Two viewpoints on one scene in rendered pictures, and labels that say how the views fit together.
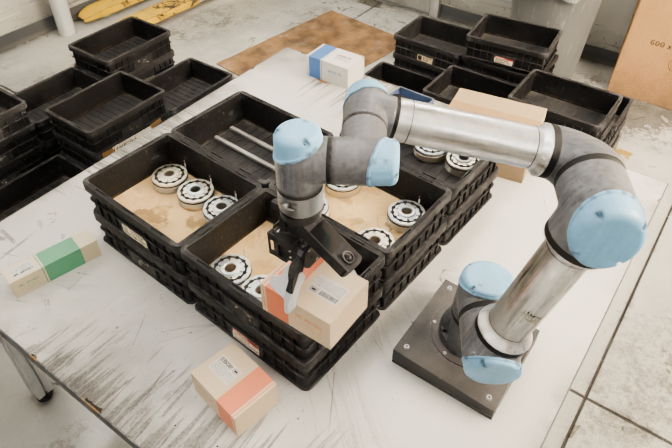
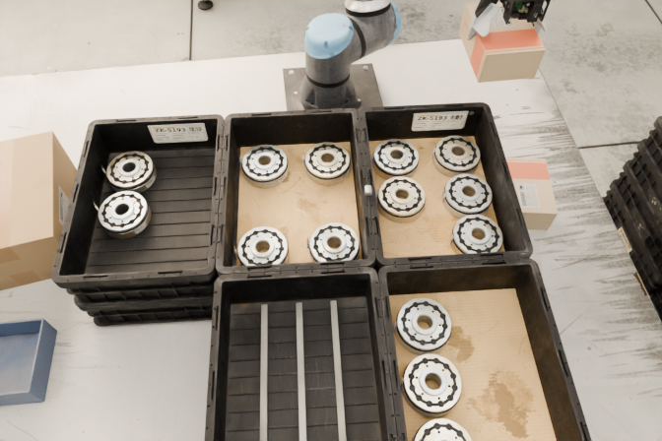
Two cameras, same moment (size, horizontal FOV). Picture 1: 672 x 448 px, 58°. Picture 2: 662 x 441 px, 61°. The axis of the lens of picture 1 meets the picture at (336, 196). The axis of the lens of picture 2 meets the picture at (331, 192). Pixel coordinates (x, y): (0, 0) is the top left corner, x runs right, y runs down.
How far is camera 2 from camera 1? 1.70 m
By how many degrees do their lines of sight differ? 75
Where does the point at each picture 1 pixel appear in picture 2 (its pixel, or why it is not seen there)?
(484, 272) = (327, 30)
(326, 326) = not seen: hidden behind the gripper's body
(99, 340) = (613, 347)
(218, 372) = (535, 197)
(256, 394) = (517, 161)
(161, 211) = (488, 404)
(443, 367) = (369, 95)
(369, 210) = (279, 206)
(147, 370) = (579, 278)
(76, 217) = not seen: outside the picture
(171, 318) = not seen: hidden behind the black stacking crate
